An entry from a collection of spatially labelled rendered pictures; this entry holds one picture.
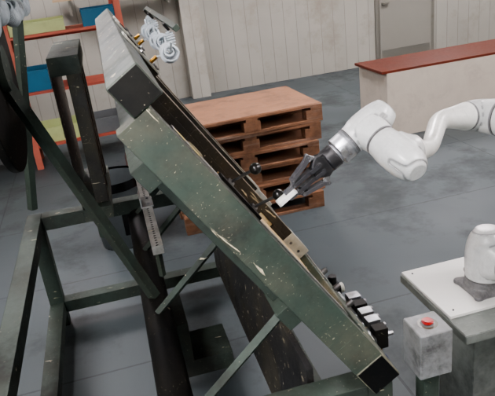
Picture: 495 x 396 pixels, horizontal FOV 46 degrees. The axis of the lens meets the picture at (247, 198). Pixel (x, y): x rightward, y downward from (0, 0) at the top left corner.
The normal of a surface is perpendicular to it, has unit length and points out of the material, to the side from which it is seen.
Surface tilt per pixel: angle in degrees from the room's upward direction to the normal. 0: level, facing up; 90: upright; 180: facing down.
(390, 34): 90
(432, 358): 90
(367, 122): 43
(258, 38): 90
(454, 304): 1
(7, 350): 0
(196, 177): 90
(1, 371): 0
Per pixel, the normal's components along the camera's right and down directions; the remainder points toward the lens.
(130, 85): 0.25, 0.35
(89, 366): -0.11, -0.91
